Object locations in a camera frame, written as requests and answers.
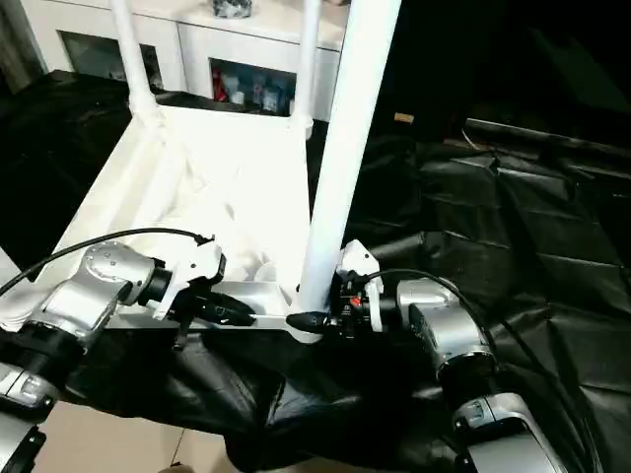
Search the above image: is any white plastic table top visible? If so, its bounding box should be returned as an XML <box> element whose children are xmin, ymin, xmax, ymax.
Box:
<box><xmin>0</xmin><ymin>101</ymin><xmax>337</xmax><ymax>347</ymax></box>

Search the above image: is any white plastic table leg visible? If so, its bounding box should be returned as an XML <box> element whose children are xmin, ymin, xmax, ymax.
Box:
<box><xmin>0</xmin><ymin>243</ymin><xmax>46</xmax><ymax>333</ymax></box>
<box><xmin>294</xmin><ymin>0</ymin><xmax>403</xmax><ymax>322</ymax></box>
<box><xmin>289</xmin><ymin>0</ymin><xmax>325</xmax><ymax>131</ymax></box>
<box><xmin>108</xmin><ymin>0</ymin><xmax>163</xmax><ymax>125</ymax></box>

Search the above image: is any black mat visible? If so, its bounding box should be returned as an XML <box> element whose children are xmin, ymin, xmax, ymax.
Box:
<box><xmin>0</xmin><ymin>68</ymin><xmax>631</xmax><ymax>473</ymax></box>

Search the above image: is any white cabinet with glass doors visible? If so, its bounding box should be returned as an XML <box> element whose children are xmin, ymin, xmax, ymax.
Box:
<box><xmin>29</xmin><ymin>0</ymin><xmax>347</xmax><ymax>122</ymax></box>

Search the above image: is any shiny object on cabinet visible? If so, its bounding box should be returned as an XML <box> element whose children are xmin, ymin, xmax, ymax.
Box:
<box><xmin>210</xmin><ymin>0</ymin><xmax>255</xmax><ymax>19</ymax></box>

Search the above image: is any black backdrop cloth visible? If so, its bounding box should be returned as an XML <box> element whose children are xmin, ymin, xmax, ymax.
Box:
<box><xmin>367</xmin><ymin>0</ymin><xmax>631</xmax><ymax>144</ymax></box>

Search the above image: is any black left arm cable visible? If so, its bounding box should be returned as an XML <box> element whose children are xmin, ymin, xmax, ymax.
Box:
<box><xmin>0</xmin><ymin>228</ymin><xmax>217</xmax><ymax>298</ymax></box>

